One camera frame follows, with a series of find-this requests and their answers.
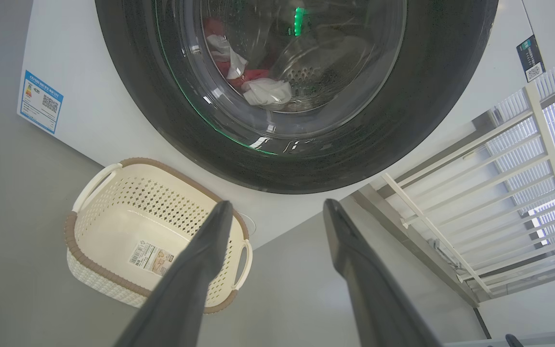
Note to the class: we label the white slatted railing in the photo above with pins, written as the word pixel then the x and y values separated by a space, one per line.
pixel 542 159

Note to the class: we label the red garment with striped collar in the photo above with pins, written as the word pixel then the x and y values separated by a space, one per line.
pixel 212 28

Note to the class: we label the black round washer door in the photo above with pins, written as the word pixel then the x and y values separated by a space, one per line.
pixel 427 96

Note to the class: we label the paper label sticker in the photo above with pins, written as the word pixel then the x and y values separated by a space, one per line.
pixel 150 258

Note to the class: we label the dark QR code sticker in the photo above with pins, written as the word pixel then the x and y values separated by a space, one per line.
pixel 531 58

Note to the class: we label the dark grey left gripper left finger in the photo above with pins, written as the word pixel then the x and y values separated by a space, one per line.
pixel 181 289

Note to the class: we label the white washing machine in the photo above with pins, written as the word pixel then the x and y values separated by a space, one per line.
pixel 94 120

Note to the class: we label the blue energy label sticker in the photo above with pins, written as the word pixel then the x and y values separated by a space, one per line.
pixel 41 102

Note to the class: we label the red garment with white trim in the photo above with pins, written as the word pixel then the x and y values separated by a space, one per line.
pixel 268 92
pixel 253 75

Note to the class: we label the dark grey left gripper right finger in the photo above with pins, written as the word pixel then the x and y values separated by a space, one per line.
pixel 374 299

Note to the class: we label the cream perforated laundry basket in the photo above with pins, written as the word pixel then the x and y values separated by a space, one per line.
pixel 113 231

